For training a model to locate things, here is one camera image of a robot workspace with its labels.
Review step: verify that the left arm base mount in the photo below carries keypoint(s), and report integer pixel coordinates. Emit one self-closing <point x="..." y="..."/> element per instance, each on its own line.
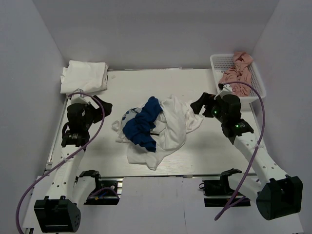
<point x="97" y="191"/>

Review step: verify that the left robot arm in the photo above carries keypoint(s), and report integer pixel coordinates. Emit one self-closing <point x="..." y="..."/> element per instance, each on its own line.
<point x="59" y="211"/>

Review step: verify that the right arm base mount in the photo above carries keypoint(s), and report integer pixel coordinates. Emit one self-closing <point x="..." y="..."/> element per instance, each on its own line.
<point x="216" y="194"/>

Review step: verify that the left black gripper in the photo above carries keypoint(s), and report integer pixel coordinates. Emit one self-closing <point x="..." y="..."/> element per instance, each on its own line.
<point x="107" y="107"/>

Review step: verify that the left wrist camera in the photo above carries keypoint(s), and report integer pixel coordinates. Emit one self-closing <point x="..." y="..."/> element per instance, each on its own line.
<point x="78" y="98"/>

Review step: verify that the white printed t shirt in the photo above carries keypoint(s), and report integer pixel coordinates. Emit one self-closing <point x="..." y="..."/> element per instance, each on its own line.
<point x="130" y="114"/>

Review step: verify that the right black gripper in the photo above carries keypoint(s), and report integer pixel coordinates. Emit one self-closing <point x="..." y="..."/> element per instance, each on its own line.
<point x="197" y="106"/>

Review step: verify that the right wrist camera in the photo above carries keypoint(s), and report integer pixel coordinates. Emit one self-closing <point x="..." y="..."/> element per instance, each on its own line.
<point x="224" y="89"/>

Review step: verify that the pink t shirt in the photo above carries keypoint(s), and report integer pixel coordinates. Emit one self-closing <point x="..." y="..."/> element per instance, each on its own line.
<point x="239" y="72"/>

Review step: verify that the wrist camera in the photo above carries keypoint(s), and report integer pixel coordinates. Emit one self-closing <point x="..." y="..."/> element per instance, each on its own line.
<point x="224" y="89"/>
<point x="78" y="98"/>

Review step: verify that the blue t shirt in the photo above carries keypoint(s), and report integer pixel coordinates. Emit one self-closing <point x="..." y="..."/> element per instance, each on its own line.
<point x="138" y="129"/>

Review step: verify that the white plastic basket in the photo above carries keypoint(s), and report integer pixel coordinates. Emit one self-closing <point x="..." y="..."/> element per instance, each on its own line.
<point x="220" y="63"/>

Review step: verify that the folded white t shirt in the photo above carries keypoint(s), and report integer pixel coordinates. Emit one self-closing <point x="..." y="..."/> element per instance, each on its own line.
<point x="87" y="76"/>

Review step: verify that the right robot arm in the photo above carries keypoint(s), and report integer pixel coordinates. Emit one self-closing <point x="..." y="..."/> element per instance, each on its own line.
<point x="276" y="194"/>

